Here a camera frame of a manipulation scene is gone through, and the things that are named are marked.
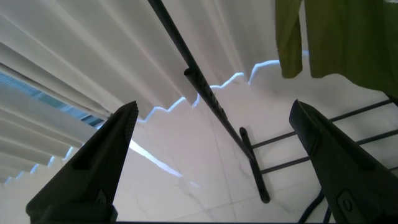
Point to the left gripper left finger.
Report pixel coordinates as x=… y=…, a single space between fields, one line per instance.
x=62 y=202

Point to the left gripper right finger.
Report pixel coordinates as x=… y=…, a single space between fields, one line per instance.
x=367 y=193

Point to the green printed shirt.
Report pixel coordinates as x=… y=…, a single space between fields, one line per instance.
x=342 y=37

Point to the black clothes rack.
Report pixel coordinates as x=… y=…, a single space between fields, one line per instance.
x=199 y=81

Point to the white curtain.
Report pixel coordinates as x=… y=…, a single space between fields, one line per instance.
x=31 y=130
x=109 y=46

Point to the window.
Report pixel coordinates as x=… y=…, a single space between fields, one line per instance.
x=46 y=98

